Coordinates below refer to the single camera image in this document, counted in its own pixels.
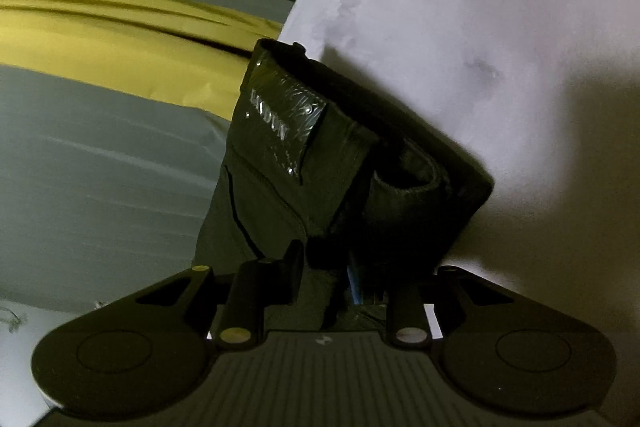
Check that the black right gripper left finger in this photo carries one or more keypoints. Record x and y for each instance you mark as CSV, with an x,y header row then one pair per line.
x,y
234,306

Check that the grey-green curtain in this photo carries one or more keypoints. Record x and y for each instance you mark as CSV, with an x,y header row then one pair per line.
x,y
102,192

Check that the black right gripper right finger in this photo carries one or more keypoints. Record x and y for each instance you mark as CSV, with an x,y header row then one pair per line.
x,y
411,321

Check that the lavender bed sheet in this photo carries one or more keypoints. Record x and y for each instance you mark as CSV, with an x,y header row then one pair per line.
x,y
538,298

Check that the yellow curtain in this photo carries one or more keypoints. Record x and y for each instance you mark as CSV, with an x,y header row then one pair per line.
x,y
180,52

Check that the black pants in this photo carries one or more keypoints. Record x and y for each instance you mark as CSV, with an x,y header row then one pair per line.
x,y
376,198

